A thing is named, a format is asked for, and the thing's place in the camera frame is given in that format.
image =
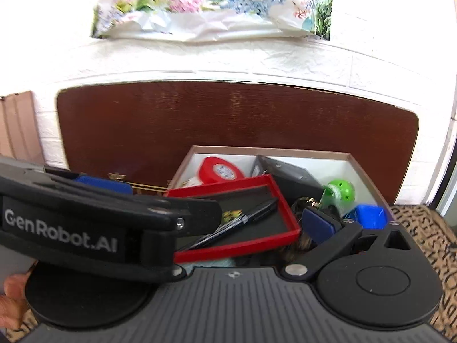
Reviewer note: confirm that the black box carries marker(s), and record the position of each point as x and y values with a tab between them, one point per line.
285	178

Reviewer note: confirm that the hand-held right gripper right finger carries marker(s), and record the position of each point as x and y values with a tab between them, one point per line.
319	221

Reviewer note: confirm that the pinkish brown cardboard panel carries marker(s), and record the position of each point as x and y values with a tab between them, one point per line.
18	128

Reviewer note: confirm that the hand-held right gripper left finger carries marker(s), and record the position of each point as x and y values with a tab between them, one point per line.
177	273

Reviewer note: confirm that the person's left hand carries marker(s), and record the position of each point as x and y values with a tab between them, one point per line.
12	303

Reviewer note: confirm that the letter printed cloth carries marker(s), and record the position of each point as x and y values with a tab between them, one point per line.
428	228

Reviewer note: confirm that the small yellow item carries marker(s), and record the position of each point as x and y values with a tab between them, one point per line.
231	215

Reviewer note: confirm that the green perforated ball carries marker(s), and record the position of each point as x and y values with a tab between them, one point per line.
342	189

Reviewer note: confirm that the red tape roll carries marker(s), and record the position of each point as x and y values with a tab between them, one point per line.
210	171

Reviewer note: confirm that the blue plastic box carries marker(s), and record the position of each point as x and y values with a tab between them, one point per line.
371	216

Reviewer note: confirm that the brown wooden desktop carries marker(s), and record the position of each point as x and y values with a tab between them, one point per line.
214	121

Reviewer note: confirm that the cardboard box with white inside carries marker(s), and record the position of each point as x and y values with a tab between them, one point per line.
357	175

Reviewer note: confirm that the red framed black tray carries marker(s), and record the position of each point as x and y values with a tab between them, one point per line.
282	203

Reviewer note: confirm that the black pen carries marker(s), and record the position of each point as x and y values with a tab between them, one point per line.
250	214

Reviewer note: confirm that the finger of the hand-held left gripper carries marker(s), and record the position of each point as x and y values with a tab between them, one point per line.
196	214
103	185

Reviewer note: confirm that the pale blue cloth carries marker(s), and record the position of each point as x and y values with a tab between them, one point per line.
210	263

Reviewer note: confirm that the grey metal door frame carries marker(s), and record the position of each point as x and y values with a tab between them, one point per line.
446	171

